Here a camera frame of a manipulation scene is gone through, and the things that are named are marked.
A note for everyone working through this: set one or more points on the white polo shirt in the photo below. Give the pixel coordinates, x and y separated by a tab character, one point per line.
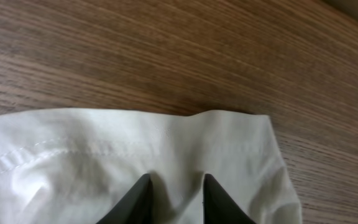
74	165

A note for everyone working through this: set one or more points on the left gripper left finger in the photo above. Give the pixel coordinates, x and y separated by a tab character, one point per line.
135	207

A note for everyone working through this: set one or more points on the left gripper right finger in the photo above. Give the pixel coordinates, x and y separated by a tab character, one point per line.
219	207

